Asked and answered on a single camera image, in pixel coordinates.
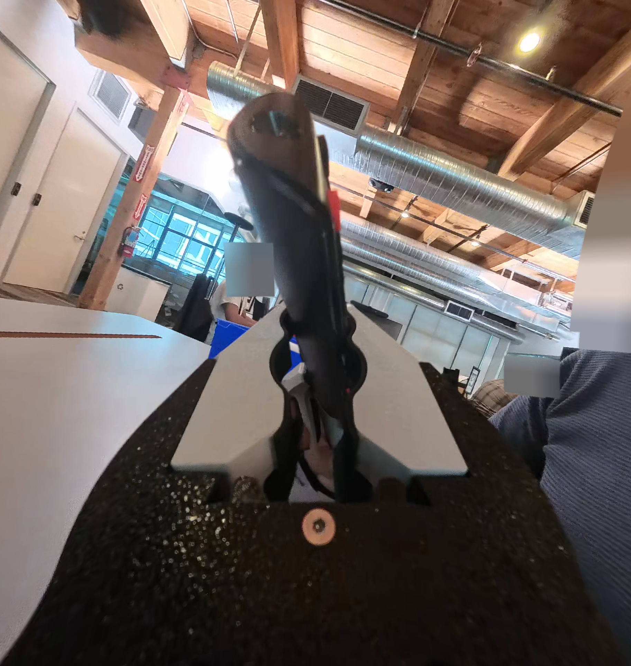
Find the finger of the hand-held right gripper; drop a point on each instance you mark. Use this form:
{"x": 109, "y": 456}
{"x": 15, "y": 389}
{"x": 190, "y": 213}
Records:
{"x": 302, "y": 390}
{"x": 333, "y": 429}

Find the black remote control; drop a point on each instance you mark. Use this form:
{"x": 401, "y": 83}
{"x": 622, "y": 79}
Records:
{"x": 289, "y": 208}

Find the person's right forearm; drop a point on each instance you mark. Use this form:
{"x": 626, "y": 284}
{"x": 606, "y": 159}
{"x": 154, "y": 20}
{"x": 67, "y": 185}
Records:
{"x": 523, "y": 432}

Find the person's right hand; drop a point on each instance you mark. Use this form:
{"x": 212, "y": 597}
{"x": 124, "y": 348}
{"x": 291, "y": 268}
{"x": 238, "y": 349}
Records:
{"x": 320, "y": 458}

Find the wall vent grille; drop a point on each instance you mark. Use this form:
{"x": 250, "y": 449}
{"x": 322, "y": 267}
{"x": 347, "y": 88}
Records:
{"x": 111, "y": 95}

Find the white door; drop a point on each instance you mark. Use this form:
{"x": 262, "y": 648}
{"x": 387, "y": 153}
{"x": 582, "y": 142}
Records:
{"x": 66, "y": 208}
{"x": 8, "y": 130}

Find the large duct vent grille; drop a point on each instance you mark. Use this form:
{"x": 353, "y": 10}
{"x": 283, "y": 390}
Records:
{"x": 331, "y": 104}

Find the wide silver ceiling duct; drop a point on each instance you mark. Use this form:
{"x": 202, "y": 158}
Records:
{"x": 450, "y": 182}

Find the blue plastic bin with tag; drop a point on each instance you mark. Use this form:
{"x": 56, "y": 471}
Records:
{"x": 227, "y": 338}

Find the black office chair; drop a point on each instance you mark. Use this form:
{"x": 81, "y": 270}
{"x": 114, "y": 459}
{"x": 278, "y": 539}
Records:
{"x": 196, "y": 307}

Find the long silver ceiling duct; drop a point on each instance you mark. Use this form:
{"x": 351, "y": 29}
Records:
{"x": 424, "y": 260}

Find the white recycling cabinet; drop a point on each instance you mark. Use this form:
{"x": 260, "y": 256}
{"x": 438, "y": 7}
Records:
{"x": 138, "y": 294}

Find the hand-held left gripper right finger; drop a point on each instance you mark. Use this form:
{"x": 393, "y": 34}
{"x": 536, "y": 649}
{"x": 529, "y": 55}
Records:
{"x": 409, "y": 416}

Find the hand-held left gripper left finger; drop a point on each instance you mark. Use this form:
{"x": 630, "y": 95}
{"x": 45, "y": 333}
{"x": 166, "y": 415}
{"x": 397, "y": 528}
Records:
{"x": 227, "y": 416}

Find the black floor lamp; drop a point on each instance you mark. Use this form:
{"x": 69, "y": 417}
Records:
{"x": 238, "y": 221}

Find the red fire extinguisher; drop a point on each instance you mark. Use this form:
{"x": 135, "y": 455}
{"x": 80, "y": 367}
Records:
{"x": 130, "y": 240}

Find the black wall speaker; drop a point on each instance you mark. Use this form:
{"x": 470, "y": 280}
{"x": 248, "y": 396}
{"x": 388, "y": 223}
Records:
{"x": 141, "y": 124}

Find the wooden post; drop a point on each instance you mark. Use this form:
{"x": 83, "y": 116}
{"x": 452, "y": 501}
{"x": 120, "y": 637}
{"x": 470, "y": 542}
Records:
{"x": 133, "y": 197}

